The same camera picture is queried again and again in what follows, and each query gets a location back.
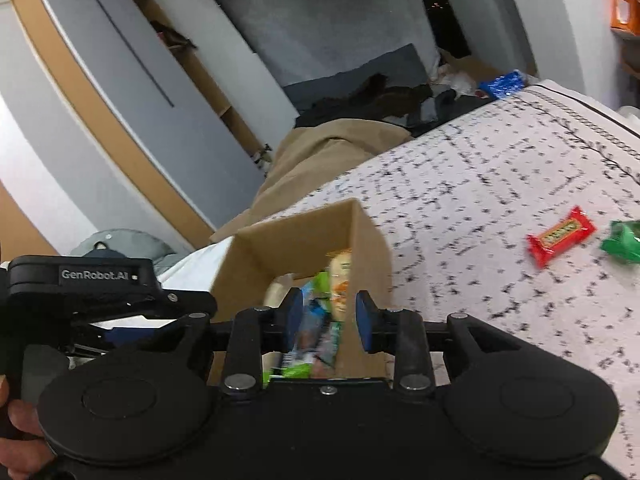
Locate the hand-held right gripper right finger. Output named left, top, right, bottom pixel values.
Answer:
left=354, top=290, right=541, bottom=393

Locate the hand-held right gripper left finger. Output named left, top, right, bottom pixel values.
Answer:
left=125, top=287, right=305, bottom=394

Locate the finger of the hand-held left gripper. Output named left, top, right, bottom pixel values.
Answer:
left=69, top=317, right=175, bottom=357

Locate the blue snack packet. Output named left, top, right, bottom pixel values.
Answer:
left=294, top=299, right=328, bottom=362

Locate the clear cracker packet green edge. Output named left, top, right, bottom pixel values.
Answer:
left=319, top=321, right=343, bottom=367

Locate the yellow white snack packet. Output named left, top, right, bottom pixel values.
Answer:
left=326, top=251, right=355, bottom=322

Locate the green snack packet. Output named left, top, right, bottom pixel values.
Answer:
left=264, top=359, right=312, bottom=387

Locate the brown cardboard box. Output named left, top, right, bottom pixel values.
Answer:
left=209, top=198, right=397, bottom=387

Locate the person's left hand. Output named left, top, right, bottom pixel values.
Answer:
left=0, top=376, right=55, bottom=480

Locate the tan cloth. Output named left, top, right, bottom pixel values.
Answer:
left=209, top=118, right=417, bottom=247

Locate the red candy bar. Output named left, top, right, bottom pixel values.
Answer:
left=525, top=205, right=598, bottom=269

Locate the dark clothes pile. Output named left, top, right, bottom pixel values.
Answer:
left=294, top=73, right=497, bottom=129

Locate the green candy packet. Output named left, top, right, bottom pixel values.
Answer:
left=599, top=220, right=640, bottom=264

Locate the blue dotted packet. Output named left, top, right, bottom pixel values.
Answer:
left=476, top=71, right=527, bottom=100

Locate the orange tissue box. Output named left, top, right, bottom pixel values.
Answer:
left=610, top=0, right=640, bottom=37

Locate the grey wardrobe with wooden frame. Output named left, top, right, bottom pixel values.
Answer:
left=0, top=0, right=297, bottom=257

